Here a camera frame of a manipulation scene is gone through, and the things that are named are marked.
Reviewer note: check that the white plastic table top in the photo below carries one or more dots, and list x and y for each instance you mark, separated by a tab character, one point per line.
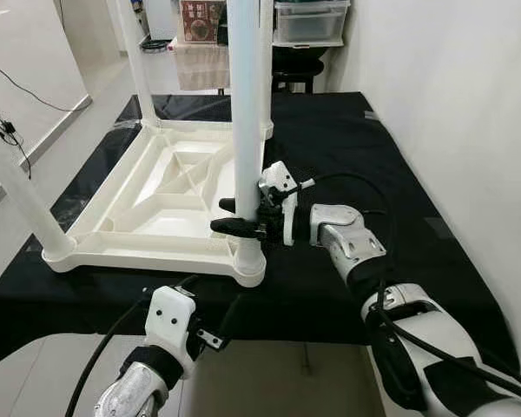
139	217

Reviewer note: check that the grey metal table leg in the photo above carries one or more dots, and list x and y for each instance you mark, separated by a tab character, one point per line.
306	358

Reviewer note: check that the black plastic table cover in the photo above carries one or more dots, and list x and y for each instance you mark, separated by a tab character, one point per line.
391	226

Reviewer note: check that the clear tape patch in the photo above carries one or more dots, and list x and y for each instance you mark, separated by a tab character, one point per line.
371	115

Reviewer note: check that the black round stool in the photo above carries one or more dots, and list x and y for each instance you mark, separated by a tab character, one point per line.
297	74

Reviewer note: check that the orange lid storage box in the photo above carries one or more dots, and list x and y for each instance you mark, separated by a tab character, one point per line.
201	22

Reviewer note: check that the clear plastic container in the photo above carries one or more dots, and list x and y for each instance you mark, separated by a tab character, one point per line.
311	22

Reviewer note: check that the black power adapter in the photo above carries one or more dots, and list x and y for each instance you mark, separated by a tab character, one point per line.
9	128

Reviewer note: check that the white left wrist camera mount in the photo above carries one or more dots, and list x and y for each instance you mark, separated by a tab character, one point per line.
169	317

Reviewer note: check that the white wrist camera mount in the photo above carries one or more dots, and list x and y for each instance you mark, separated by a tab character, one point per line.
278	178
169	317

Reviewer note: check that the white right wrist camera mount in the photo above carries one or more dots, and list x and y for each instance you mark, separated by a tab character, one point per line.
278	178

